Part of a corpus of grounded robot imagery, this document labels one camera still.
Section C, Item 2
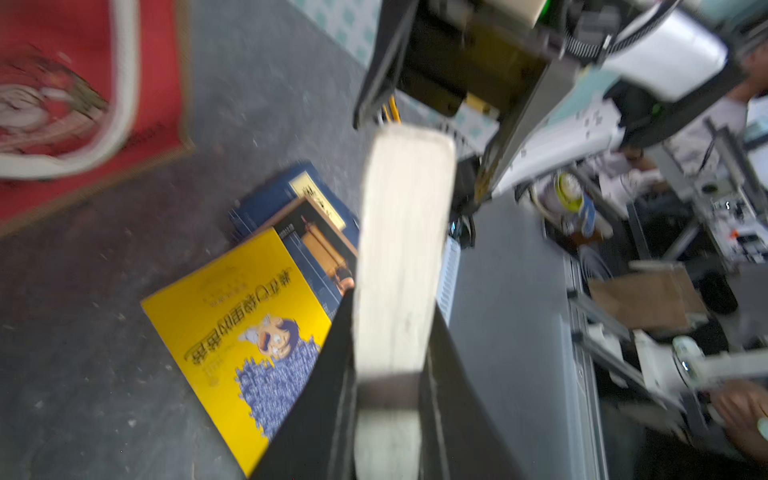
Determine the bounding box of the blue yellow-label book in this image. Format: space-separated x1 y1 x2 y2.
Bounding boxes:
229 161 359 248

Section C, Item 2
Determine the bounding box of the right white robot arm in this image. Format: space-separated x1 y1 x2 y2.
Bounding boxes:
353 1 767 202

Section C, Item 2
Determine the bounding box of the brown lamp cover book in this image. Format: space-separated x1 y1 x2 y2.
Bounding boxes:
256 197 357 296

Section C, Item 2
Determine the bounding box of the red canvas tote bag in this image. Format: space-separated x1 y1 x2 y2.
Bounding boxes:
1 1 192 235

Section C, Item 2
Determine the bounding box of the yellow cartoon cover book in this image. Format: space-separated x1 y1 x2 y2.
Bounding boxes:
141 230 331 475

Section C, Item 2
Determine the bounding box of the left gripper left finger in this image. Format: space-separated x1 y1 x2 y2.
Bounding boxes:
251 290 356 479

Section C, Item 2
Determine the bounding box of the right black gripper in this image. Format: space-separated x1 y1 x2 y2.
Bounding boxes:
352 1 576 204

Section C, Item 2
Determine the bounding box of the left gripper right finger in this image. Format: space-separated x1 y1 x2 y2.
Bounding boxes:
419 309 524 479

